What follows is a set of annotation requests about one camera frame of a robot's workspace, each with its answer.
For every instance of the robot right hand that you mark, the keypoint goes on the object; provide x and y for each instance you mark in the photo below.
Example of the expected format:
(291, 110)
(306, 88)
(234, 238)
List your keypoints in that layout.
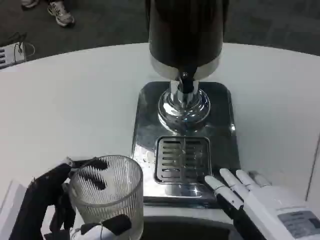
(262, 202)

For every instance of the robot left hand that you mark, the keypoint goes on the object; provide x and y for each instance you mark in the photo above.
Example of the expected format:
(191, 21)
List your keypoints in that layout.
(32, 200)

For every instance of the clear ribbed glass cup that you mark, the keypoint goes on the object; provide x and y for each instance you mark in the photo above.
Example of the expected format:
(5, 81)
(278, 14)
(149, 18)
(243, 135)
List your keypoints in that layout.
(110, 190)

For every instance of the steel drip tray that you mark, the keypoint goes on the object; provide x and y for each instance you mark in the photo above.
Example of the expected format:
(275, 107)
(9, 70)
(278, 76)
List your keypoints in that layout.
(220, 140)

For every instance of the steel slotted drip grid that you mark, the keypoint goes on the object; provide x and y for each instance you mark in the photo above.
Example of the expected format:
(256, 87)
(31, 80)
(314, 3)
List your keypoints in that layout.
(183, 160)

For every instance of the black dispenser tap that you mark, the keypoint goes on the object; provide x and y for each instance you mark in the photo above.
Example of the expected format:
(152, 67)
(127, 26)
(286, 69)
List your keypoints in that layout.
(187, 82)

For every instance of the white box with vents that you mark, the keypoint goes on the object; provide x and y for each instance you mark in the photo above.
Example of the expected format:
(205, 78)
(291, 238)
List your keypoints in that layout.
(11, 53)

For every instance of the black and chrome drink dispenser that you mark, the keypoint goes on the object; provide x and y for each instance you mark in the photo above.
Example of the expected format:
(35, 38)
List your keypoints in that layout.
(185, 32)

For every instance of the person's foot in white shoe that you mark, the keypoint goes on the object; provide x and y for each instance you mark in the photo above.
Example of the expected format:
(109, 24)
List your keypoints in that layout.
(61, 13)
(29, 2)

